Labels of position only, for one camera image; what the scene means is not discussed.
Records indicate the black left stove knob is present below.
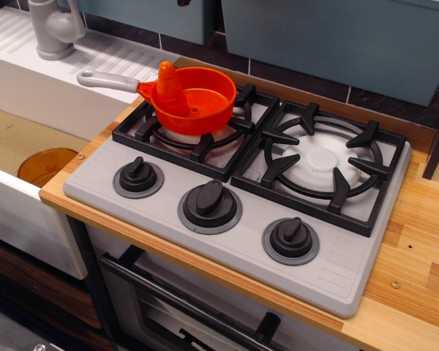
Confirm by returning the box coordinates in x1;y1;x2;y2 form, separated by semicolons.
113;156;165;199

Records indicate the toy oven door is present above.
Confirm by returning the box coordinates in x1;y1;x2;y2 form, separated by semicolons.
84;224;367;351

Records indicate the orange toy carrot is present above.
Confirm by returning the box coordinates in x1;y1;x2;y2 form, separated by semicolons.
157;61;189;116

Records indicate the black middle stove knob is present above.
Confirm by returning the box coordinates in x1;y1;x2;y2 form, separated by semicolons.
178;179;243;235

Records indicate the black stove knob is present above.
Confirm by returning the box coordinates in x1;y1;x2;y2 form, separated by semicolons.
262;217;320;266
113;156;165;199
178;179;243;235

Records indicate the black oven door handle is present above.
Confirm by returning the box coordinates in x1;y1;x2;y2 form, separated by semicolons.
100;246;281;350

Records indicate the white toy sink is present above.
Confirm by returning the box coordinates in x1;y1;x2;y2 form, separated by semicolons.
0;7;177;279

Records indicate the grey toy stove top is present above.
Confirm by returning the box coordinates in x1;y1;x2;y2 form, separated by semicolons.
61;95;413;318

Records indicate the black right stove knob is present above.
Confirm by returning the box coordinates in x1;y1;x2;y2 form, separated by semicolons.
262;217;320;266

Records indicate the blue-grey right wall cabinet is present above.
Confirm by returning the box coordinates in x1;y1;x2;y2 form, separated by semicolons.
222;1;439;106

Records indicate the orange toy saucepan grey handle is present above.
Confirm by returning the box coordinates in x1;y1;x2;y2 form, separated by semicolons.
77;67;237;135

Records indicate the black right burner grate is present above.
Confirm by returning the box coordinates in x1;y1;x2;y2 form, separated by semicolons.
231;101;410;237

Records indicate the black left burner grate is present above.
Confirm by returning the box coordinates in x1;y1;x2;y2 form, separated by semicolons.
112;83;279;181

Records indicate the blue-grey wall cabinet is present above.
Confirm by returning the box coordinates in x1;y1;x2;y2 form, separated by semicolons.
78;1;216;44
222;1;439;106

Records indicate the grey toy faucet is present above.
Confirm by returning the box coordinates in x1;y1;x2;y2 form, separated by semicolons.
28;0;86;61

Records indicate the black burner grate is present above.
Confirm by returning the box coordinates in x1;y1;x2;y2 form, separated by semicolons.
112;83;279;181
231;101;410;237

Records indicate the blue-grey left wall cabinet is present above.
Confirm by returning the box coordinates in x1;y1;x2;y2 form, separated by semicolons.
78;1;216;44

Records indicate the orange translucent plate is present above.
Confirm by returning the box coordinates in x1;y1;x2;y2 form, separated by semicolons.
18;148;78;188

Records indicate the white right burner cap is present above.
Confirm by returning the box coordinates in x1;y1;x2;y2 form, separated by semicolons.
282;134;361;192

